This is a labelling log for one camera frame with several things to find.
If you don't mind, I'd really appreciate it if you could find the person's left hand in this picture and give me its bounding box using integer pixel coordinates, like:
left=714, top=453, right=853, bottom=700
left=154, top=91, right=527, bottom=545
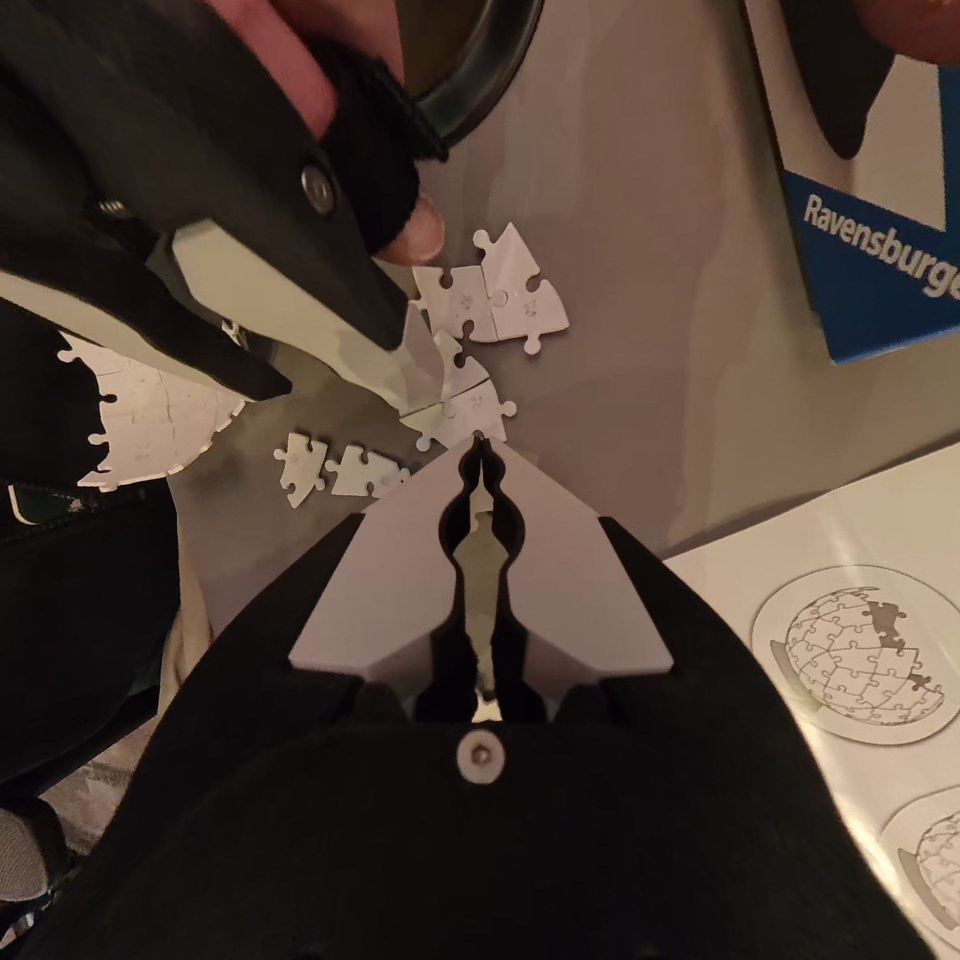
left=210, top=0, right=445, bottom=265

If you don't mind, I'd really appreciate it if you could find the white printed instruction sheet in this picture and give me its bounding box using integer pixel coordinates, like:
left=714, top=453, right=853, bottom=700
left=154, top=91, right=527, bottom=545
left=663, top=442, right=960, bottom=954

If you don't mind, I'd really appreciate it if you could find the partly built white puzzle ball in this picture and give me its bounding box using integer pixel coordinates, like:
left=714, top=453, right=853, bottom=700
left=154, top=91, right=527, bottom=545
left=56, top=330, right=249, bottom=494

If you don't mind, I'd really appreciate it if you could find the person's dark clothing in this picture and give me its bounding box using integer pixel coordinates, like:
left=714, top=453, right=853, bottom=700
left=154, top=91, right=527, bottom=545
left=0, top=296, right=185, bottom=796

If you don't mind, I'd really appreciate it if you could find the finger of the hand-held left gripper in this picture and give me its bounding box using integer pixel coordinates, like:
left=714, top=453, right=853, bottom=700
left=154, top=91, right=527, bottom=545
left=171, top=221, right=444, bottom=412

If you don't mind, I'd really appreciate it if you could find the white puzzle piece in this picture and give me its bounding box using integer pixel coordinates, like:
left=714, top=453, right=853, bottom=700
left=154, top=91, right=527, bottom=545
left=472, top=222, right=545, bottom=295
left=324, top=444, right=412, bottom=501
left=431, top=330, right=490, bottom=393
left=401, top=377, right=519, bottom=453
left=273, top=433, right=330, bottom=511
left=412, top=264, right=490, bottom=343
left=487, top=279, right=571, bottom=356

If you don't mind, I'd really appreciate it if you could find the blue and white puzzle box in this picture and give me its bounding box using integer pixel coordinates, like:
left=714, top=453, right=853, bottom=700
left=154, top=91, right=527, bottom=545
left=742, top=0, right=960, bottom=367

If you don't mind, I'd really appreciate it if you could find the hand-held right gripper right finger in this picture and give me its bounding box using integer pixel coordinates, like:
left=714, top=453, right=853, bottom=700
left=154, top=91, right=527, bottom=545
left=480, top=437, right=675, bottom=723

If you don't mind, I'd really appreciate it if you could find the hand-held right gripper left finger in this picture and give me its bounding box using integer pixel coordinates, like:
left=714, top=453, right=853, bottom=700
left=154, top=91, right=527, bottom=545
left=288, top=437, right=483, bottom=723

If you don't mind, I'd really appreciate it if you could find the dark round bowl rim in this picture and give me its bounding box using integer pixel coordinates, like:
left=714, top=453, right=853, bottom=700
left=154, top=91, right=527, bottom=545
left=405, top=0, right=546, bottom=145

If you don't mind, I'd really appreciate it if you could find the grey shoe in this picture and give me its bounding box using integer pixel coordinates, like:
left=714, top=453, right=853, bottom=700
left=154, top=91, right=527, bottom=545
left=0, top=798, right=72, bottom=909

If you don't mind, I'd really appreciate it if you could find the beige cloth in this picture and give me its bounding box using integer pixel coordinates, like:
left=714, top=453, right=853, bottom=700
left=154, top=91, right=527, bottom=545
left=161, top=558, right=226, bottom=721

